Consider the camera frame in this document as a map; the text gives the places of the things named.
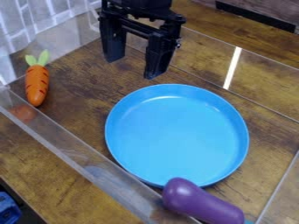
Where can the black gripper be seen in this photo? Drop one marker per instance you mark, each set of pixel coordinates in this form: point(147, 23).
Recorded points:
point(163, 39)

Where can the orange toy carrot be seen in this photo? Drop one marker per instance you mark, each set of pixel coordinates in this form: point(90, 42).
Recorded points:
point(36, 81)

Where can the blue round tray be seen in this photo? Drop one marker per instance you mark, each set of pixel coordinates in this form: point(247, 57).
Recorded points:
point(173, 130)

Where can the white mesh curtain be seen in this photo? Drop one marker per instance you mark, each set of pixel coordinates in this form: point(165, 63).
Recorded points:
point(26, 17)

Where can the purple toy eggplant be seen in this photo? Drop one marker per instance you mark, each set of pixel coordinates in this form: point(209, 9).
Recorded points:
point(184, 198)

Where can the blue object at corner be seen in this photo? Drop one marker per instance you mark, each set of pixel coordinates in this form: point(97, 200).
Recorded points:
point(9, 210)

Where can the clear acrylic enclosure wall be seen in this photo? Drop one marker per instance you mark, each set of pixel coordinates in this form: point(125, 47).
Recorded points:
point(53, 157)

